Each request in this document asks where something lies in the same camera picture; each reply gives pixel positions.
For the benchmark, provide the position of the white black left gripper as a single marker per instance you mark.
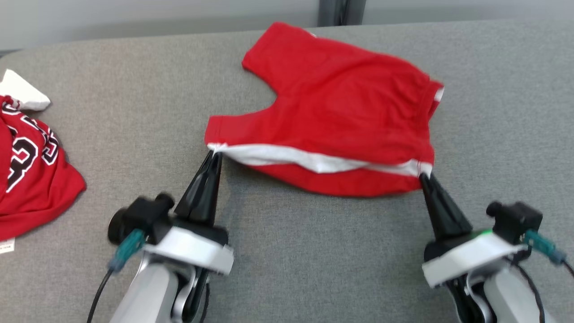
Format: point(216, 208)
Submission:
point(193, 251)

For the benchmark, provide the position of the red shorts with white stripe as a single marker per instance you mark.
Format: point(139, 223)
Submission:
point(341, 103)

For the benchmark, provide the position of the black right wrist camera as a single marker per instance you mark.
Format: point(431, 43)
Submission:
point(515, 220)

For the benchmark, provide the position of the grey metal partition post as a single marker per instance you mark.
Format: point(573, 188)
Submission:
point(341, 11)

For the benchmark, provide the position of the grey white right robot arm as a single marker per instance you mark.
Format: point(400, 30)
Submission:
point(511, 296)

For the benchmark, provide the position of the red jersey with white sleeves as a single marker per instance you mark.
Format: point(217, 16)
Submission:
point(40, 188)

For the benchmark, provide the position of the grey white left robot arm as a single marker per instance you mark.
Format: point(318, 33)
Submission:
point(148, 296)

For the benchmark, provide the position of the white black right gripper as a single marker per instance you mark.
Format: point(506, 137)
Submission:
point(471, 258)

